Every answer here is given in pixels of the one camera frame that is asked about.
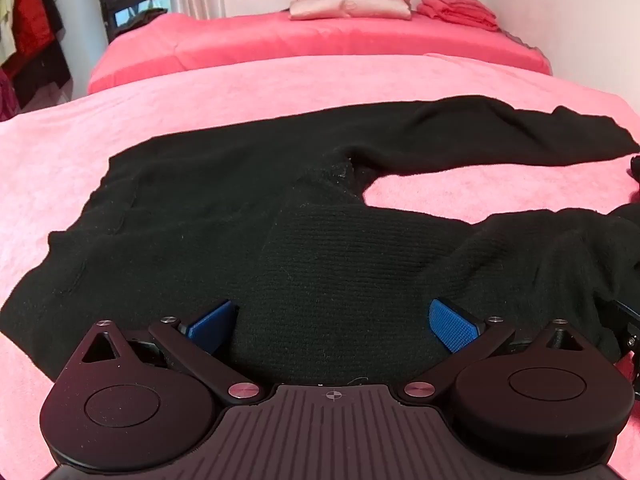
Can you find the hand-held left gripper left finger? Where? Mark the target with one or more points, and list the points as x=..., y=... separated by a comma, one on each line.
x=212, y=327

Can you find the pink blanket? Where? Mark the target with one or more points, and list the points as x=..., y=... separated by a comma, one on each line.
x=300, y=80

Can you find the folded red blanket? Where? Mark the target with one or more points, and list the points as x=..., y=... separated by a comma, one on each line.
x=455, y=10

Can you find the black hanging garment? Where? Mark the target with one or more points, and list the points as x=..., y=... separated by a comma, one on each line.
x=57, y=45

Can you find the dark cloth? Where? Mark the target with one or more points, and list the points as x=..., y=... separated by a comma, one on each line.
x=142, y=20

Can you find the black pants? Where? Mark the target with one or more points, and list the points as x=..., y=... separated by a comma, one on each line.
x=200, y=200

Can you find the pale yellow hanging garment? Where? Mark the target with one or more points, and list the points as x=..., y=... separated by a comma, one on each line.
x=7, y=25

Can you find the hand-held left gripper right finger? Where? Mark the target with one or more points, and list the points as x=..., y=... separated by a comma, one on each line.
x=452, y=327

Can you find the red bed sheet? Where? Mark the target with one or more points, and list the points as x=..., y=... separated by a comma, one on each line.
x=300, y=40

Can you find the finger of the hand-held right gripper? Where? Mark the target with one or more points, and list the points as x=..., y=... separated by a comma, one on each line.
x=635, y=167
x=625, y=322

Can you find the red hanging jacket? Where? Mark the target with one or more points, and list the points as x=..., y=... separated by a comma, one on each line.
x=30, y=20

